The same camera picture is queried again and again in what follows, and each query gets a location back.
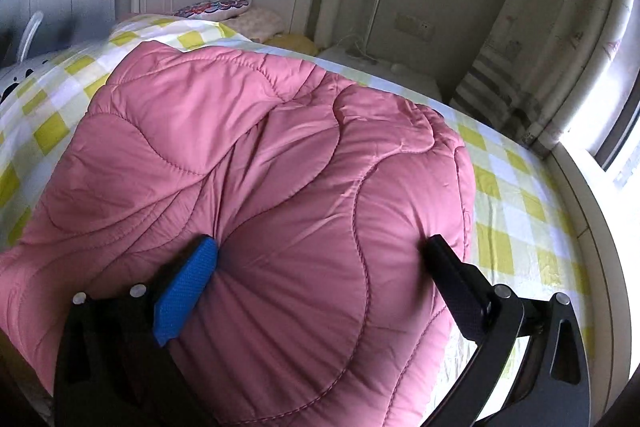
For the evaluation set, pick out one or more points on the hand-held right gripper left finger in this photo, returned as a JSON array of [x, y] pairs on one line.
[[187, 292]]

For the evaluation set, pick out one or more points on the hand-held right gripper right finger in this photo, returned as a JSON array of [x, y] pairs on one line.
[[460, 287]]

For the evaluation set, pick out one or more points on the pink quilted comforter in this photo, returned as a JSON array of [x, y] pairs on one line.
[[280, 187]]

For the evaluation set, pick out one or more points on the yellow white checkered bed sheet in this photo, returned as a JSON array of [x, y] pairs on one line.
[[520, 212]]

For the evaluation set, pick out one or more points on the white nightstand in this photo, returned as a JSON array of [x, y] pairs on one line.
[[385, 74]]

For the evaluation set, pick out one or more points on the window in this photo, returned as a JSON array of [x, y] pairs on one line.
[[625, 82]]

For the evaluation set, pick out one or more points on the white black-spotted plush toy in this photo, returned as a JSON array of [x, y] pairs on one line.
[[20, 72]]

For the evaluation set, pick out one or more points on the pink fluffy cushion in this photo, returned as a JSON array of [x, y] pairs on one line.
[[257, 23]]

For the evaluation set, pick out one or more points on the embroidered floral pillow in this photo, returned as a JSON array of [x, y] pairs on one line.
[[212, 7]]

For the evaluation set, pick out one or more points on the printed curtain with striped hem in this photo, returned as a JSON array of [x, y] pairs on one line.
[[540, 7]]

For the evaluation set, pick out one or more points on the beige bed frame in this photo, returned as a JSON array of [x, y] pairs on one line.
[[585, 227]]

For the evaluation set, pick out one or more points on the wall socket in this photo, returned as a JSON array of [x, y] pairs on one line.
[[414, 26]]

